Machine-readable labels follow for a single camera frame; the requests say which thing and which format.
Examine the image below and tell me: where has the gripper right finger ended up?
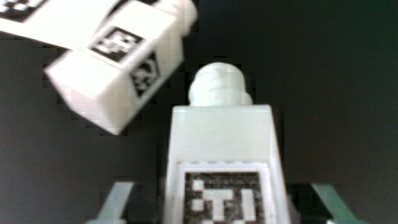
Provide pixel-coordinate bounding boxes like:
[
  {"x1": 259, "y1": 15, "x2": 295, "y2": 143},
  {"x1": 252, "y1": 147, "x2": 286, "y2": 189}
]
[{"x1": 312, "y1": 184, "x2": 367, "y2": 224}]

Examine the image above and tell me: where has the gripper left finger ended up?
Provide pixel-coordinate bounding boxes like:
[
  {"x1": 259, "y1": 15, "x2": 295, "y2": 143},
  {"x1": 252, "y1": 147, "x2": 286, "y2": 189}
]
[{"x1": 85, "y1": 182, "x2": 135, "y2": 224}]

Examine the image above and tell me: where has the white leg with tag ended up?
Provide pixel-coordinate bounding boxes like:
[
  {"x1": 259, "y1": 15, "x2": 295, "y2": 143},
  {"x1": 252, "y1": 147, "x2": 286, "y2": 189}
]
[{"x1": 161, "y1": 62, "x2": 291, "y2": 224}]

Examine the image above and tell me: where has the white leg behind tray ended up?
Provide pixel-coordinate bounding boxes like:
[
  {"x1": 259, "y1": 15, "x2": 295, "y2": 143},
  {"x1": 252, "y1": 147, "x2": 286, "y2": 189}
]
[{"x1": 46, "y1": 0, "x2": 197, "y2": 135}]

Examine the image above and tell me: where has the white fiducial marker sheet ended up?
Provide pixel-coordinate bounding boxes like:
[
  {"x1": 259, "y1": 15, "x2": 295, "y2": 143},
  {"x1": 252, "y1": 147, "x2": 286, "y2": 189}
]
[{"x1": 0, "y1": 0, "x2": 119, "y2": 49}]

